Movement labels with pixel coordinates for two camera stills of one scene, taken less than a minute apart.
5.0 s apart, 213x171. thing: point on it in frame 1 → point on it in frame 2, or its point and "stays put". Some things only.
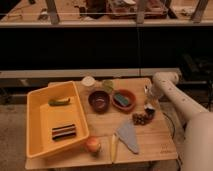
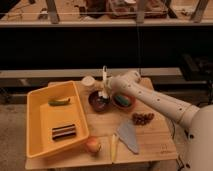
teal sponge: [121, 98] stays put
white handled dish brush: [149, 108] → [104, 93]
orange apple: [93, 144] stays put
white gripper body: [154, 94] → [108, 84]
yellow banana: [113, 148] stays put
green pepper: [53, 102] stays put
